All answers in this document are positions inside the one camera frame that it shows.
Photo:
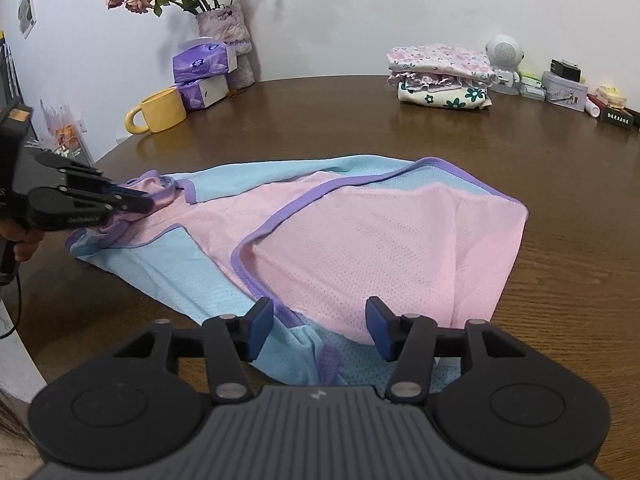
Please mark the black yellow rack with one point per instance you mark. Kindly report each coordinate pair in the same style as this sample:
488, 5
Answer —
9, 75

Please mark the green white packet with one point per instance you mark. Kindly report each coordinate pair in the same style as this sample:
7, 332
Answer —
531, 87

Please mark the cream green-flower folded cloth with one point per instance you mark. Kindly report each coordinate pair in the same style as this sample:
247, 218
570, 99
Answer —
440, 97

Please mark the lilac ruffled folded cloth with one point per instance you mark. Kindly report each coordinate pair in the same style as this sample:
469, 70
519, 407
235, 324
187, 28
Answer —
425, 81

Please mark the lilac tin box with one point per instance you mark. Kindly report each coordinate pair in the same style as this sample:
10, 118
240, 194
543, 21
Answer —
565, 92

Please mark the white wall socket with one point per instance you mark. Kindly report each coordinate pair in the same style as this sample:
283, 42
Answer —
27, 12

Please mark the black charger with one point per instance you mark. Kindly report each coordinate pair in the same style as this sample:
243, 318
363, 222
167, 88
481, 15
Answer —
566, 70

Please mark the clear snack packets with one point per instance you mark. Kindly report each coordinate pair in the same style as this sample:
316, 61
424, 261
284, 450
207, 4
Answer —
65, 135

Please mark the dark labelled box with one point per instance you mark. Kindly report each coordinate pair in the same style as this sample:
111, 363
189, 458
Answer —
620, 116

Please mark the white round speaker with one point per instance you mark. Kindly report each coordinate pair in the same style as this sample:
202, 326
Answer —
505, 52

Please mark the purple tissue pack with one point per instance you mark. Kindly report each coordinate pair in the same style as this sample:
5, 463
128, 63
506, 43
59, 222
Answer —
200, 94
200, 62

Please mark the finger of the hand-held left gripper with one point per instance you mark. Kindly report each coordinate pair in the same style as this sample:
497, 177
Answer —
135, 205
127, 193

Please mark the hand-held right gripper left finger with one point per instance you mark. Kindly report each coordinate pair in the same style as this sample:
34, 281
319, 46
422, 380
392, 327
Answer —
259, 327

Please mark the pink blue mesh vest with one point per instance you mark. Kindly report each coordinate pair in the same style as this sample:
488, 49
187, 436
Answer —
375, 240

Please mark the lilac textured vase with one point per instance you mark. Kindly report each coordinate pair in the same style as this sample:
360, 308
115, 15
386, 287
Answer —
227, 25

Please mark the yellow mug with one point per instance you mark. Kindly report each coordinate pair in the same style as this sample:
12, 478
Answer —
162, 110

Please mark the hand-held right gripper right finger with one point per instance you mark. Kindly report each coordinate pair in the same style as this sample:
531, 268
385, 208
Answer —
378, 327

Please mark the pink floral folded cloth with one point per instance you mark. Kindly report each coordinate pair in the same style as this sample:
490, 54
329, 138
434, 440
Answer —
440, 57

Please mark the person's left hand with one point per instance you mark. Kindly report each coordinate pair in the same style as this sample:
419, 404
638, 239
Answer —
30, 245

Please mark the white tube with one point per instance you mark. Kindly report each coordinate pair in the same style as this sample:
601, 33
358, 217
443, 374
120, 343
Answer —
593, 108

